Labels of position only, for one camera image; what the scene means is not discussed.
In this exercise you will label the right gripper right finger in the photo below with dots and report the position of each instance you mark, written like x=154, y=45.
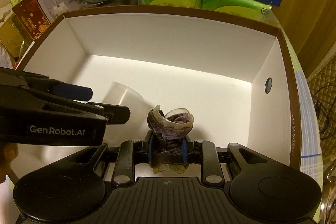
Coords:
x=187, y=150

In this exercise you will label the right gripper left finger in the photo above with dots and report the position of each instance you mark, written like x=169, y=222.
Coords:
x=148, y=146

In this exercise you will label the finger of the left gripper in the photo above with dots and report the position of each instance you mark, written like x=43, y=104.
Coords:
x=115, y=114
x=50, y=89

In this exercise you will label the purple velvet scrunchie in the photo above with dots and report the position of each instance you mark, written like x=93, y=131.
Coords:
x=169, y=129

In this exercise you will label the person's left hand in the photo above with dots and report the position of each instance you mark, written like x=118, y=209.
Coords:
x=9, y=151

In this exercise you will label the red gold gift box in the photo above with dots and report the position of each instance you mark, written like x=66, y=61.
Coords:
x=32, y=17

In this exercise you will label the checkered tablecloth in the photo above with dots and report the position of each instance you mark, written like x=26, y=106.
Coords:
x=311, y=154

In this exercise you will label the right green tissue pack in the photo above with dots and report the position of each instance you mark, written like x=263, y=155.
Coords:
x=246, y=8

